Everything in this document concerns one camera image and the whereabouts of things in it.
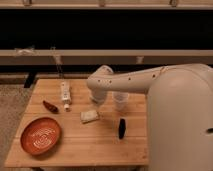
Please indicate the grey horizontal rail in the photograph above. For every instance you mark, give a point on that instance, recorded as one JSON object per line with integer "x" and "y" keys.
{"x": 94, "y": 57}

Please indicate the white tube with cap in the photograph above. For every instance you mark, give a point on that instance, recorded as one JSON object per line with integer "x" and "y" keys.
{"x": 65, "y": 95}

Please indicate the clear plastic cup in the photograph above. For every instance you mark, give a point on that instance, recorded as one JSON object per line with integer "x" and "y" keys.
{"x": 120, "y": 100}

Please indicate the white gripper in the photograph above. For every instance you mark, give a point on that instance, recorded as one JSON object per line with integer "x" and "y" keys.
{"x": 98, "y": 97}

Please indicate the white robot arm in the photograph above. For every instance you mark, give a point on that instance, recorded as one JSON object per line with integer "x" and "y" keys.
{"x": 179, "y": 112}

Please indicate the orange ridged bowl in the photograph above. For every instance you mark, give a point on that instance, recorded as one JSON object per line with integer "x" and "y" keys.
{"x": 40, "y": 135}

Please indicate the white wrapped snack packet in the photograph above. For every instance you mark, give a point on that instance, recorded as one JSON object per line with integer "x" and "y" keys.
{"x": 89, "y": 116}

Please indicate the black table leg bracket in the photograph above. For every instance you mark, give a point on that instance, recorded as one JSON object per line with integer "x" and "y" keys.
{"x": 30, "y": 79}

